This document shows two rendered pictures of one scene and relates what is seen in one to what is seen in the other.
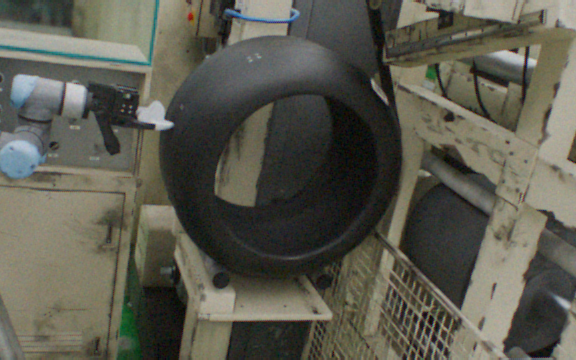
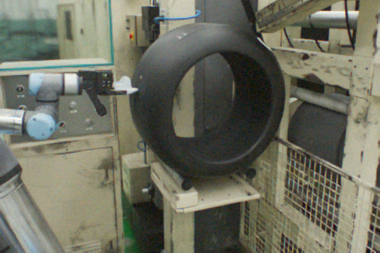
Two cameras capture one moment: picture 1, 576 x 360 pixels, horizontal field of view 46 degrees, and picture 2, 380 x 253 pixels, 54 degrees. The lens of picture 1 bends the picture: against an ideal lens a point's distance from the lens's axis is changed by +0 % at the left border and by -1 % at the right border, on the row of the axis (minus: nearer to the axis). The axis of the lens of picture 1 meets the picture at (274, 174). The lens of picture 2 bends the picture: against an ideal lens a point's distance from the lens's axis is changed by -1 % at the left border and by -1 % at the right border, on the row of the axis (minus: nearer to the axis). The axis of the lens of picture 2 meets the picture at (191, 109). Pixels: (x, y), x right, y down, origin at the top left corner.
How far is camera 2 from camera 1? 0.28 m
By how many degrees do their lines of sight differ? 4
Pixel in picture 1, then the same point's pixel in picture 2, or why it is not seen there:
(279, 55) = (197, 30)
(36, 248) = (62, 191)
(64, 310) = (87, 228)
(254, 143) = (187, 97)
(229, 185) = (177, 127)
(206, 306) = (180, 204)
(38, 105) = (47, 90)
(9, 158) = (34, 126)
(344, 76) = (241, 37)
